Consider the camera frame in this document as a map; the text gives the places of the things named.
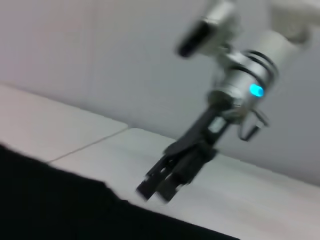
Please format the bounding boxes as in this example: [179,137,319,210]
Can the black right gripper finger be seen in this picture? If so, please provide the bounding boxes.
[135,154,181,201]
[155,159,216,204]

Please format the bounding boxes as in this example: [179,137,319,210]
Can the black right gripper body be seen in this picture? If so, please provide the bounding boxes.
[163,98,234,164]

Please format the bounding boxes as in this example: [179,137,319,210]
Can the black shirt with FREE print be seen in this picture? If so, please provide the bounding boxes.
[0,143,241,240]

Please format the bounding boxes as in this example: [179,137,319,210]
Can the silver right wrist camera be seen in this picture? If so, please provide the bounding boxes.
[174,0,243,60]

